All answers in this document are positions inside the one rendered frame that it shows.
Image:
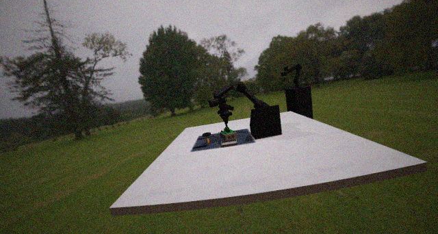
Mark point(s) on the dark blue work mat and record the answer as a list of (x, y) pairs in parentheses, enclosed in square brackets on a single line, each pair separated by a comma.
[(243, 137)]

